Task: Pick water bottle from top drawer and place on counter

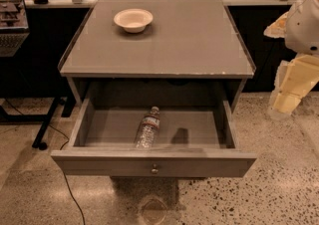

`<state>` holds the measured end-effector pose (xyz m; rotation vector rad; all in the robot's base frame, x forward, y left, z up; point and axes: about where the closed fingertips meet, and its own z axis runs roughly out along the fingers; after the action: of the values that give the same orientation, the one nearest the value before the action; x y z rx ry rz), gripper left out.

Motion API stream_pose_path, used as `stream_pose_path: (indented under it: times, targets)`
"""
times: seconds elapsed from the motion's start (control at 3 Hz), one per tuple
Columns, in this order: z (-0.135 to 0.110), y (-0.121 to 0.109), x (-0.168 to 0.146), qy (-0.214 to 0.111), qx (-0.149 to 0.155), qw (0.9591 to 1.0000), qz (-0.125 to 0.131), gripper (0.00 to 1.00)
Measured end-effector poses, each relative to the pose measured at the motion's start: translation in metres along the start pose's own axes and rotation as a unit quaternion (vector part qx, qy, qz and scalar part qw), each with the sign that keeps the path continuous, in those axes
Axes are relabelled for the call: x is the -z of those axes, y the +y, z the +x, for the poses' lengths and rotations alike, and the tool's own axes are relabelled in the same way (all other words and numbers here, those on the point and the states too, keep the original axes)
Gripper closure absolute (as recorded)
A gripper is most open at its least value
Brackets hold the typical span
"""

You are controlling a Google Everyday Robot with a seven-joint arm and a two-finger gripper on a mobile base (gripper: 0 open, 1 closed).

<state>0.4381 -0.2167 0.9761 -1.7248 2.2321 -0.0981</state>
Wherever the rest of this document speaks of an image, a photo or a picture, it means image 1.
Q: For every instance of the black table leg frame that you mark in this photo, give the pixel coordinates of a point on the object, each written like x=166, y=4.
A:
x=42, y=119

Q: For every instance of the open grey top drawer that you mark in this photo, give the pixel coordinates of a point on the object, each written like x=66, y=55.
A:
x=194, y=142

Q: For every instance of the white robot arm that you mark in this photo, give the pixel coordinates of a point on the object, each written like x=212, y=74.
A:
x=299, y=27

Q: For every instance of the grey cabinet with counter top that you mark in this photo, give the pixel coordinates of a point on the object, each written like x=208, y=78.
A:
x=186, y=39

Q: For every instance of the clear plastic water bottle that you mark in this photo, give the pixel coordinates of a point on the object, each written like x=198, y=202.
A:
x=148, y=129

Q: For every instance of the white paper bowl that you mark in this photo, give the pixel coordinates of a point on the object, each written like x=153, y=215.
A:
x=133, y=20

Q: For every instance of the round metal drawer knob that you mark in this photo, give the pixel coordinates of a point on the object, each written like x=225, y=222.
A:
x=155, y=169

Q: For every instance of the white gripper with vent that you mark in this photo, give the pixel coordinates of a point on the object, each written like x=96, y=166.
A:
x=303, y=26

